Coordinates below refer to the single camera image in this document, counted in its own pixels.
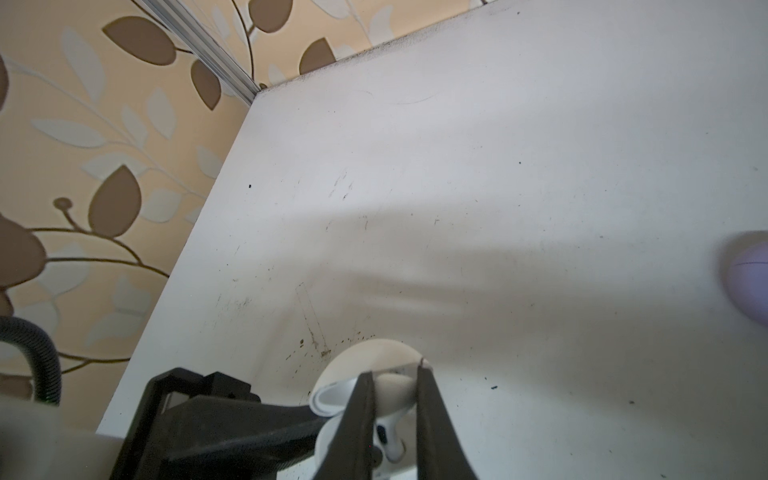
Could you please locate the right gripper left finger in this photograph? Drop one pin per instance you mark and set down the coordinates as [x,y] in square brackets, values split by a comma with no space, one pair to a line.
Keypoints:
[350,452]

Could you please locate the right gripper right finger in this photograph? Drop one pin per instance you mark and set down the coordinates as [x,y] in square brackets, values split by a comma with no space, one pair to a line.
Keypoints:
[439,454]

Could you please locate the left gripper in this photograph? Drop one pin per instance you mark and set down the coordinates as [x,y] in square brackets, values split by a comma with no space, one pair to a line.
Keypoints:
[190,426]

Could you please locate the white round charging case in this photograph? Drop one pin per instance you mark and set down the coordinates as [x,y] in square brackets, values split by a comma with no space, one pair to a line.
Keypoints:
[394,368]

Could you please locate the purple round charging case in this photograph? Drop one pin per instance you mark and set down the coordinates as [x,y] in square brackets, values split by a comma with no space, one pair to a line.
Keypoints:
[746,282]

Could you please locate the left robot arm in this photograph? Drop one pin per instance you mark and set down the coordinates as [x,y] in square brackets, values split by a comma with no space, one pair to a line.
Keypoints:
[35,444]

